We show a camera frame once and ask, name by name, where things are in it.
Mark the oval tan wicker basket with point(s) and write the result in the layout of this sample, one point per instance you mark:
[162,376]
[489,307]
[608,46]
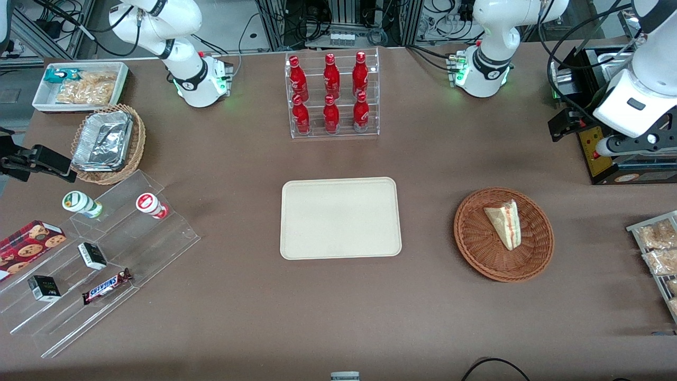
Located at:
[138,143]

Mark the teal snack packet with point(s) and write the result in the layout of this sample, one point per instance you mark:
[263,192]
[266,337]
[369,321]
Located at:
[59,75]

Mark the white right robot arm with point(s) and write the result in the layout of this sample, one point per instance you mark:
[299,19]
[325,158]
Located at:
[198,79]

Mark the stacked aluminium foil containers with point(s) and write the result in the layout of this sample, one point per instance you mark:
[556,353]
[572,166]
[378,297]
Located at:
[103,140]

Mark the Snickers chocolate bar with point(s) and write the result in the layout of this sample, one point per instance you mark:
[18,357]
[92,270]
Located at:
[107,286]

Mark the round brown wicker basket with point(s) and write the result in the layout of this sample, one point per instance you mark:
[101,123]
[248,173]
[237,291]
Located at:
[478,248]

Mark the small black box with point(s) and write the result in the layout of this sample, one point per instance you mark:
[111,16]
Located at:
[92,255]
[43,288]

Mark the clear acrylic stepped shelf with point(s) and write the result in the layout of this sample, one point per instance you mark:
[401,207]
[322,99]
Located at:
[158,254]

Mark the black machine with yellow panel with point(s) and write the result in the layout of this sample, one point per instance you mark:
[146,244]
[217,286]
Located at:
[600,169]

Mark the triangle sandwich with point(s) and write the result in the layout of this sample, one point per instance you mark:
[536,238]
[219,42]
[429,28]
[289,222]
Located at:
[505,222]

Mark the aluminium profile frame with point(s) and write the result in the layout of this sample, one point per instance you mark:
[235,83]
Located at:
[31,29]

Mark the small grey device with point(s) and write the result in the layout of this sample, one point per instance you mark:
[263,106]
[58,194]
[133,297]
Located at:
[345,377]

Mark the grey snack tray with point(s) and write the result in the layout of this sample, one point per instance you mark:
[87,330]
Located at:
[634,228]

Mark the clear acrylic bottle rack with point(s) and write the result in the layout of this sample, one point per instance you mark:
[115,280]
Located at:
[346,132]

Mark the green lid yogurt drink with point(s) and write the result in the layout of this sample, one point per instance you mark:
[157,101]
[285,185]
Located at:
[79,203]

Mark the large clear bag of crackers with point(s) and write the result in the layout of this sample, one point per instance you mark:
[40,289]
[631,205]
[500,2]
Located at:
[90,89]

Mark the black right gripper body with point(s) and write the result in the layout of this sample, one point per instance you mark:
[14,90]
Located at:
[15,160]

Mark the cream plastic serving tray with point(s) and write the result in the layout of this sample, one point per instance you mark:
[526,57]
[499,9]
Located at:
[338,218]

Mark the red cookie box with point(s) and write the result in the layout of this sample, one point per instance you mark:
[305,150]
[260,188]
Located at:
[26,246]

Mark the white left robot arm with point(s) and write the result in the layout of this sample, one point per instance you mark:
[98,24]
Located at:
[486,69]

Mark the aluminium frame equipment rack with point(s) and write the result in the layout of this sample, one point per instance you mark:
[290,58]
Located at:
[344,16]

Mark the red lid yogurt drink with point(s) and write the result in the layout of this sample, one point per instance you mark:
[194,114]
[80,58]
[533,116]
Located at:
[149,205]

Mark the white rectangular bin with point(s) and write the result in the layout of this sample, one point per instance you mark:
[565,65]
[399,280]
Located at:
[45,98]

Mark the red soda bottle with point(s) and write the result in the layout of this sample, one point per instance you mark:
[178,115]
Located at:
[301,116]
[298,76]
[331,115]
[360,74]
[361,114]
[331,75]

